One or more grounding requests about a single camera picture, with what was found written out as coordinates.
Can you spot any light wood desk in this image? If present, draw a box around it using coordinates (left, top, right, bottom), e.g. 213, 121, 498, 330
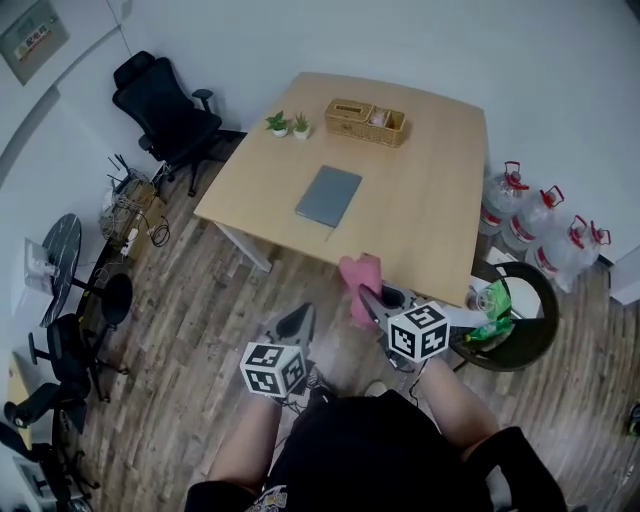
5, 351, 35, 446

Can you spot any round black marble table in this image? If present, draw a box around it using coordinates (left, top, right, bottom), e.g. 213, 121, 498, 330
39, 213, 134, 329

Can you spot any wicker tissue box basket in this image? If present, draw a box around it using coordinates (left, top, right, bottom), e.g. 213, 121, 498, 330
323, 98, 406, 149

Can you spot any white table leg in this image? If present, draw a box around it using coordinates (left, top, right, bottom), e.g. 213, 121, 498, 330
214, 219, 274, 274

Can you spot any person's black clothed body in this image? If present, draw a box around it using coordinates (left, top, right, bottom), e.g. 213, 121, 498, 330
185, 388, 569, 512

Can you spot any person's right forearm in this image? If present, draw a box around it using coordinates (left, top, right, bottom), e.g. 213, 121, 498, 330
417, 357, 501, 461

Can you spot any grey wall panel box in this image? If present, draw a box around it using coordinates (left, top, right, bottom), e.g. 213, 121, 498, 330
0, 0, 70, 87

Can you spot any white shelf rack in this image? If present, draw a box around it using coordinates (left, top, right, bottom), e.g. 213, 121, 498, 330
9, 452, 51, 509

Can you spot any broad-leaf plant in white pot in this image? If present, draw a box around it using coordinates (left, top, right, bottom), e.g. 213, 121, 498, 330
264, 110, 291, 139

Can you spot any green plastic bottle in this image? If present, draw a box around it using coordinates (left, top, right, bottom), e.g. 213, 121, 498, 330
462, 319, 516, 344

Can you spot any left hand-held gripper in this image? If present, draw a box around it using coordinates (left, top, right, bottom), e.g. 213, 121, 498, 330
239, 301, 317, 400

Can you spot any white cabinet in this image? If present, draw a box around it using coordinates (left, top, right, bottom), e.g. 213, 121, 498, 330
608, 249, 640, 306

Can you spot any cardboard box with cables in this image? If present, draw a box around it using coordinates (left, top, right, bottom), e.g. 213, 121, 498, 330
99, 177, 169, 259

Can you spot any white panel in bin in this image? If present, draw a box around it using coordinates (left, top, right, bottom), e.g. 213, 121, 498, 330
504, 277, 544, 321

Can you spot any black router with antennas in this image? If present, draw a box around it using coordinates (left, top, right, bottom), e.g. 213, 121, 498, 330
107, 154, 144, 194

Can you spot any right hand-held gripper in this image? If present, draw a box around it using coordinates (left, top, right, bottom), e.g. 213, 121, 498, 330
357, 283, 451, 374

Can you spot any black coiled cable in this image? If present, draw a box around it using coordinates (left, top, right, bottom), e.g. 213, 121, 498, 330
148, 214, 171, 247

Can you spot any grey laptop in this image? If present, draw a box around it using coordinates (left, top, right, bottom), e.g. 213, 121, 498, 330
294, 164, 364, 244

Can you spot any white box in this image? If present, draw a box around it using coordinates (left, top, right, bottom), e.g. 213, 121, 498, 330
9, 237, 64, 316

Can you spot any person's left forearm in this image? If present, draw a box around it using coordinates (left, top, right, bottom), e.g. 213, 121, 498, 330
207, 394, 289, 494

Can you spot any pink cloth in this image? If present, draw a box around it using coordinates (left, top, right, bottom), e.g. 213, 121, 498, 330
338, 252, 384, 329

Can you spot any dark wicker waste bin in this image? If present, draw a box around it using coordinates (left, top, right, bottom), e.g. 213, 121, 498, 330
447, 261, 560, 374

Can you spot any black headrest office chair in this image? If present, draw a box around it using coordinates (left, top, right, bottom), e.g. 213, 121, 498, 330
112, 50, 249, 197

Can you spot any green plastic bag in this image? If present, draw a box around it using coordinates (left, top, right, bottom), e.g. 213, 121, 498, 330
482, 279, 514, 324

